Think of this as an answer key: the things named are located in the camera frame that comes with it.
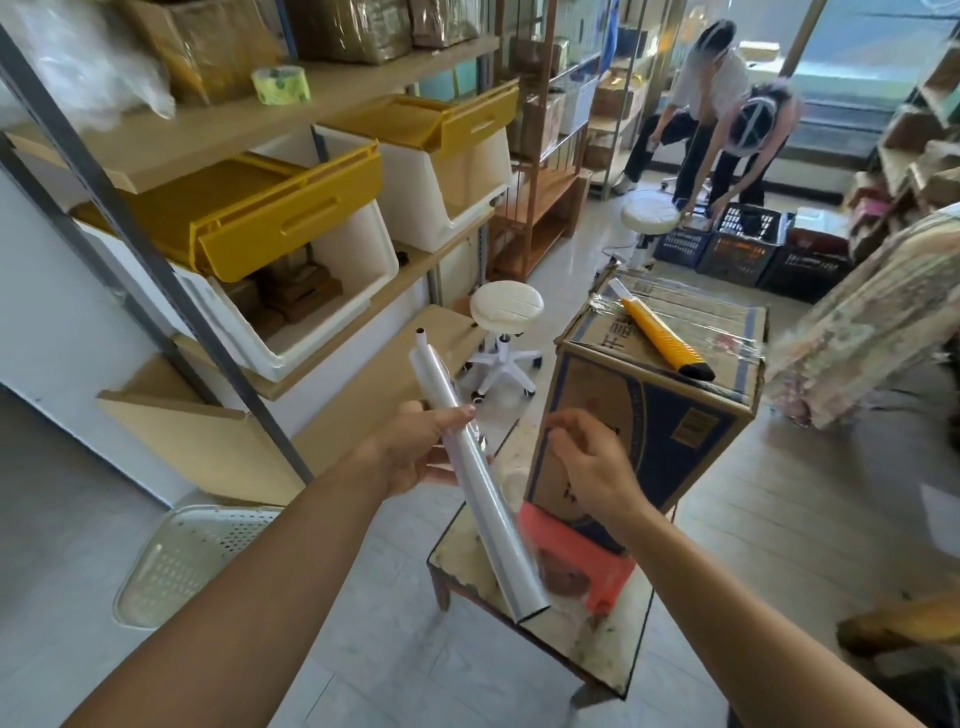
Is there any stretch film roll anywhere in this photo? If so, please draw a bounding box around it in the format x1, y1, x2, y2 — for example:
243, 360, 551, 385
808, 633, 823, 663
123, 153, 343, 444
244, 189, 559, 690
408, 344, 553, 624

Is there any person's left forearm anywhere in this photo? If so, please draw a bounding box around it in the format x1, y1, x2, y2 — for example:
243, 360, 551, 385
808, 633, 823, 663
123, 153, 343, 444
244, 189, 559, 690
63, 468, 391, 728

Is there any person's right hand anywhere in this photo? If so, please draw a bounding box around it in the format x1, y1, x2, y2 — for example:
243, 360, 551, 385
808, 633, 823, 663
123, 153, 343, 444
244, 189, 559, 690
539, 408, 658, 543

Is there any clear plastic bag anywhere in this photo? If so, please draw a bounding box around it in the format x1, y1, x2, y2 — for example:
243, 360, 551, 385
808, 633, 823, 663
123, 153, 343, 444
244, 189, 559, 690
0, 0, 178, 121

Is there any yellow utility knife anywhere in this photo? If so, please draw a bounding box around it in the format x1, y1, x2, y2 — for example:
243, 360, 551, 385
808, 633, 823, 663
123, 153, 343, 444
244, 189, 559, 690
607, 277, 718, 382

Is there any person's right forearm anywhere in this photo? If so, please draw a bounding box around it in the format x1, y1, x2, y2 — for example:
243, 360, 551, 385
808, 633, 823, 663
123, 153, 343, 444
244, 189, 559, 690
611, 502, 928, 728

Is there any white perforated basket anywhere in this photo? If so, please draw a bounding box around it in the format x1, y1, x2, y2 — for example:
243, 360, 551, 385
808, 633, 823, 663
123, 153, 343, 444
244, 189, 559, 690
112, 503, 285, 631

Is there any pink plastic stool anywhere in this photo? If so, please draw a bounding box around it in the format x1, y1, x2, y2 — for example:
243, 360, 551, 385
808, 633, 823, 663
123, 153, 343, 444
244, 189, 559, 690
517, 502, 639, 616

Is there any wooden shelf with cartons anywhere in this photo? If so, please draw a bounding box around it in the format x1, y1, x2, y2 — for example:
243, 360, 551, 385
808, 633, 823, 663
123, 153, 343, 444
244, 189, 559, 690
843, 41, 960, 264

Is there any worn white square table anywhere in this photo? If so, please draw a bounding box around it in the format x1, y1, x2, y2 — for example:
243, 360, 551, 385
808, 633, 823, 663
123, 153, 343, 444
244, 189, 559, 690
427, 416, 676, 703

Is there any brown wooden ladder shelf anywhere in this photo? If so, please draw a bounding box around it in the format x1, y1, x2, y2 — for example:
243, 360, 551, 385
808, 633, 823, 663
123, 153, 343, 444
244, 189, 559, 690
487, 0, 594, 283

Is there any pink red box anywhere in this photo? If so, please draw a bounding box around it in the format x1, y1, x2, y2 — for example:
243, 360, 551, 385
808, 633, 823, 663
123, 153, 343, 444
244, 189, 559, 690
785, 206, 853, 256

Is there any wrapped brown parcel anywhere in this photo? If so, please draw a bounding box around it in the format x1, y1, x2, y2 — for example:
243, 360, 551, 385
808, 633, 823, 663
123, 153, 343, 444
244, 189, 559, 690
408, 0, 483, 50
288, 0, 414, 67
123, 0, 295, 106

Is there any person's left hand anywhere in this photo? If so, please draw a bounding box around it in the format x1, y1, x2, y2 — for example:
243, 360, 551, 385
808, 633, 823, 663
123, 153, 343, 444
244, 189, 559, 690
352, 401, 478, 500

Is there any white bin yellow lid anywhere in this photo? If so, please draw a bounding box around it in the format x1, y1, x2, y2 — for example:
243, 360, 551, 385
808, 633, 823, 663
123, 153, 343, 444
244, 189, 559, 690
71, 142, 400, 384
314, 78, 521, 254

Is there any blue printed cardboard box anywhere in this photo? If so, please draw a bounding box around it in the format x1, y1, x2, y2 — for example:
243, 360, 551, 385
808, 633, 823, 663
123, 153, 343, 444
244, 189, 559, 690
522, 266, 770, 556

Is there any light wooden shelf unit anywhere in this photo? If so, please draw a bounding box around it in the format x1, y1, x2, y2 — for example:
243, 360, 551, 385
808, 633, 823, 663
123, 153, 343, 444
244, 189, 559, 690
0, 0, 526, 511

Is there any green tape roll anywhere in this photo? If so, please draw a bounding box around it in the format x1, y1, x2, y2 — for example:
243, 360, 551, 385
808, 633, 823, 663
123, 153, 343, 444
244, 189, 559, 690
251, 65, 313, 106

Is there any black plastic crate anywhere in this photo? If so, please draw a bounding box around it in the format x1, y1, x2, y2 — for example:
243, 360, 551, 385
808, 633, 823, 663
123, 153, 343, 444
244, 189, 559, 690
695, 202, 795, 288
757, 239, 856, 305

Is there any blue plastic crate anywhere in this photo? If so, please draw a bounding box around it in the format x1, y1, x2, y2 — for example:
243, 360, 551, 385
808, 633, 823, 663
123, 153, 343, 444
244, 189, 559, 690
653, 221, 714, 269

